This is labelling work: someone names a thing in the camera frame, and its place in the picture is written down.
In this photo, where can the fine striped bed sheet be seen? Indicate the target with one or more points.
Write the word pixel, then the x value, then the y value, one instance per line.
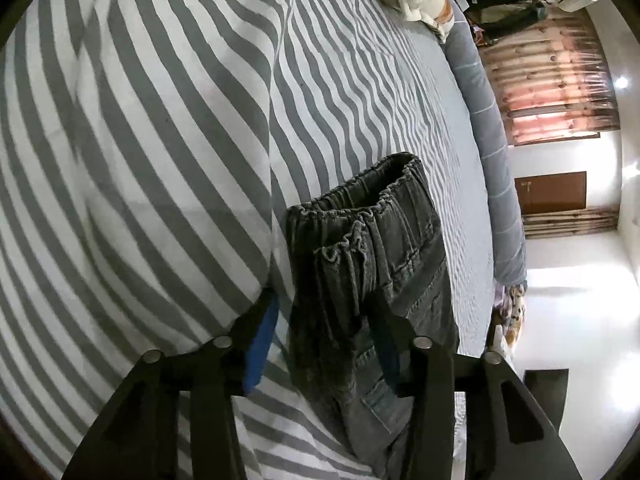
pixel 375 85

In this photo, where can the round ceiling light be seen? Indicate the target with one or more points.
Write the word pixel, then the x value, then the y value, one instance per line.
pixel 622 81

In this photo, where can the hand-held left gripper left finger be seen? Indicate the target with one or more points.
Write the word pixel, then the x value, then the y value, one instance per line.
pixel 260 345

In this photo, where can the floral cloth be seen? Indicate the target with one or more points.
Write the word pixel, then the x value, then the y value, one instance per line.
pixel 512 310

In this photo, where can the brown wooden door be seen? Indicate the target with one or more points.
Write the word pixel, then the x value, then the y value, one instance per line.
pixel 550 192

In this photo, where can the dark hanging coat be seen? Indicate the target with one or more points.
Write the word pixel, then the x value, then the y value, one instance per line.
pixel 515 20

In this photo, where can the wide striped grey white blanket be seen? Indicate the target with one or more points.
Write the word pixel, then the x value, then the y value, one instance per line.
pixel 150 135

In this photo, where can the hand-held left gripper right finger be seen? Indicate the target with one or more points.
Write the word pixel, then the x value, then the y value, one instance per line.
pixel 387 360

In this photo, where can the grey bolster with white lines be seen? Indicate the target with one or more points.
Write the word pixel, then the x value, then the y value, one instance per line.
pixel 487 125

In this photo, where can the patterned brown curtain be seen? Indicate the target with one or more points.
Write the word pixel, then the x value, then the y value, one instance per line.
pixel 550 75
pixel 570 222

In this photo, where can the dark grey pants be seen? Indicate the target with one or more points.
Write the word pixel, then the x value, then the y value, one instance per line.
pixel 380 260

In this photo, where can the colourful printed cloth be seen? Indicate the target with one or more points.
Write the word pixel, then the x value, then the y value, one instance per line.
pixel 477 35

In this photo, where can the dark floor mat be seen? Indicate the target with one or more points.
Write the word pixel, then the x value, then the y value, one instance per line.
pixel 547 385

